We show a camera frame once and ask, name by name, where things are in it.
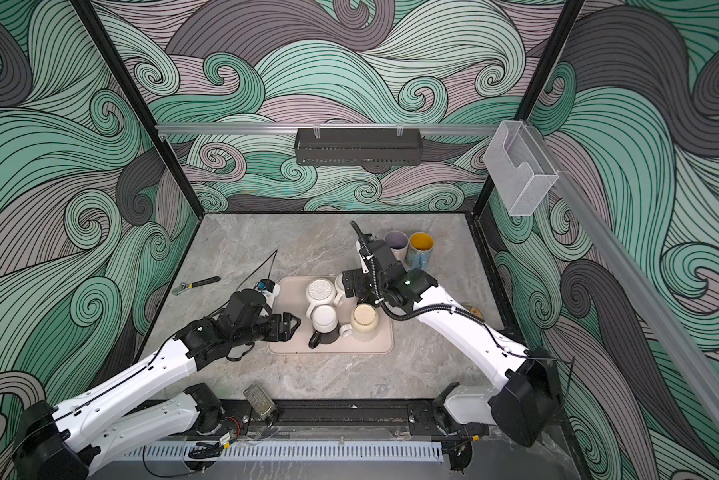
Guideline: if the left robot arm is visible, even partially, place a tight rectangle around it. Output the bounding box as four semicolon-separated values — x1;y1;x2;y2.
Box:
12;289;301;479

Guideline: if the black wire wall basket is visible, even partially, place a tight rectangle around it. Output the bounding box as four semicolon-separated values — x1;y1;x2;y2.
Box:
294;128;423;166

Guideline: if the black mug white base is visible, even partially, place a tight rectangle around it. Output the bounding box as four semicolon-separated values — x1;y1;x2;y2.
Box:
308;305;340;349

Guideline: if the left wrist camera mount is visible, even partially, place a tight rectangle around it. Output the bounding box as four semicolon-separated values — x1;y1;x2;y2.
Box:
256;279;281;308

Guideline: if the tall white mug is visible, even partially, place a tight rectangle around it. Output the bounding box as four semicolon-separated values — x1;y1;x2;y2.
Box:
333;274;346;306

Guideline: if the white ribbed-bottom mug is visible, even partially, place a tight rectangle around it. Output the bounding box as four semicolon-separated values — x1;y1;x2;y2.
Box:
306;278;337;318

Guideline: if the colourful round tin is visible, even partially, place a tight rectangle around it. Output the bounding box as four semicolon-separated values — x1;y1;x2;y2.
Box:
463;303;485;321

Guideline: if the blue mug yellow inside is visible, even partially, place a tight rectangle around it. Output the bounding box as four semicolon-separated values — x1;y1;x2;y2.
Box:
405;232;435;270

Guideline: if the cream speckled mug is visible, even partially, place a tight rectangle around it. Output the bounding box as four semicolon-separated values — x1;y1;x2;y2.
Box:
340;304;379;342

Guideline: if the pink iridescent mug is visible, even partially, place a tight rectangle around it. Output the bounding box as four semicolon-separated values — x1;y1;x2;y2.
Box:
383;230;409;263

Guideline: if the small metal device front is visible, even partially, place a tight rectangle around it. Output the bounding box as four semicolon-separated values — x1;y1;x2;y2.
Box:
244;384;278;420

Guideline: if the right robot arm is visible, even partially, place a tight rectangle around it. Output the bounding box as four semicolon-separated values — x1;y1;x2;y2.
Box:
343;233;563;447

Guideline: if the pink silicone tray mat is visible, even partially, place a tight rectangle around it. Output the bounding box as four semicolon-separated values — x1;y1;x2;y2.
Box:
269;276;395;355

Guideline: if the clear acrylic wall holder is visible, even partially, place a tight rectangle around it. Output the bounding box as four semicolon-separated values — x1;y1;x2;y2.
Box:
483;121;559;217

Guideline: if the white slotted cable duct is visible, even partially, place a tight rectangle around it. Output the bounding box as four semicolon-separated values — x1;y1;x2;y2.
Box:
121;440;445;463

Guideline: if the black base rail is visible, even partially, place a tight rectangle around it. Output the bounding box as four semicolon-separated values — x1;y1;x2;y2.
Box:
124;397;571;439

